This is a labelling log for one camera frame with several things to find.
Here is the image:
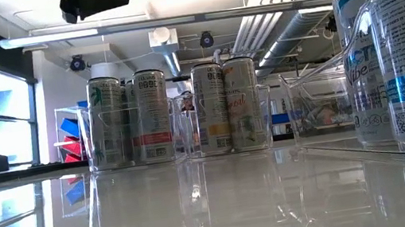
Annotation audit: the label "silver can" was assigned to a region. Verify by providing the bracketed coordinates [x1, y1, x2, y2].
[188, 60, 236, 158]
[220, 55, 269, 154]

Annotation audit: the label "black round ceiling device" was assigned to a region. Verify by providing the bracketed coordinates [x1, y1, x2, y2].
[197, 29, 216, 49]
[68, 53, 88, 73]

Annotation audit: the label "white ceiling vent box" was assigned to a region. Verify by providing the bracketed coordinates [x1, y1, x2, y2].
[146, 25, 181, 57]

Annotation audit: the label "white shelf rack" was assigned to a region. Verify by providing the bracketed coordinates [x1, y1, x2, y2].
[49, 103, 94, 165]

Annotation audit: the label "white ceiling pipes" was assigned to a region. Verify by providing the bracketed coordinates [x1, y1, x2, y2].
[228, 6, 300, 56]

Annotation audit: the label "overhead horizontal frame bar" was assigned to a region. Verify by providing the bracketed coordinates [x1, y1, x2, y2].
[0, 0, 334, 56]

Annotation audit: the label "black aluminium table frame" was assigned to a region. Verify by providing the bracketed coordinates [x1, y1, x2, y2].
[0, 157, 92, 186]

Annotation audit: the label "silver ventilation duct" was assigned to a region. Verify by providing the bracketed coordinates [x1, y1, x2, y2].
[245, 0, 379, 78]

